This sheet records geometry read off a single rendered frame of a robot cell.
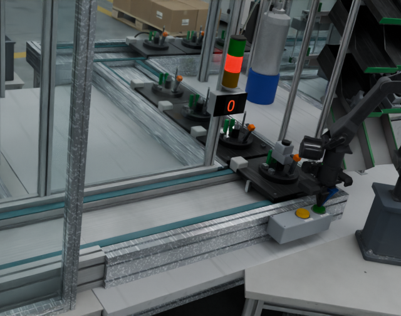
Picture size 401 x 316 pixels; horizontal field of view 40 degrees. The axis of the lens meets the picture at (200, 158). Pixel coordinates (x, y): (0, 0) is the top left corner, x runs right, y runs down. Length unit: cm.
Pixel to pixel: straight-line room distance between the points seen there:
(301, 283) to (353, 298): 15
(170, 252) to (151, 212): 20
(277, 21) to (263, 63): 21
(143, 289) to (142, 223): 22
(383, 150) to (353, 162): 18
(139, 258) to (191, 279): 16
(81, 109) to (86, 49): 12
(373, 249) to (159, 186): 69
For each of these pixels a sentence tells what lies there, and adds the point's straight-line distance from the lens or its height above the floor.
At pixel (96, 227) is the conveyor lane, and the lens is 157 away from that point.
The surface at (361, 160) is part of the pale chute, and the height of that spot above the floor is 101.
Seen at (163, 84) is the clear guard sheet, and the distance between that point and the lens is 163.
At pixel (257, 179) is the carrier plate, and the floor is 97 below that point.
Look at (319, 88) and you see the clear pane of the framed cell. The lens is 291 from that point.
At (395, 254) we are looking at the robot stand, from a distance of 182.
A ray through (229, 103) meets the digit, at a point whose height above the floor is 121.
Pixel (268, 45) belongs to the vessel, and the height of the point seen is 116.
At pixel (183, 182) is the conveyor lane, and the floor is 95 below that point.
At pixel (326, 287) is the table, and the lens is 163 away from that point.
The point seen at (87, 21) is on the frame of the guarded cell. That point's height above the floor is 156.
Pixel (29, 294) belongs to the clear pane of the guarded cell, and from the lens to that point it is 133.
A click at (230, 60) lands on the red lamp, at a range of 169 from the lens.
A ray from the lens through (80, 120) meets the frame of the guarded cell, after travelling 111.
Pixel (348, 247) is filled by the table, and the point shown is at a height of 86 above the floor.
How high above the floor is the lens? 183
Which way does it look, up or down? 27 degrees down
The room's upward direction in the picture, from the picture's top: 10 degrees clockwise
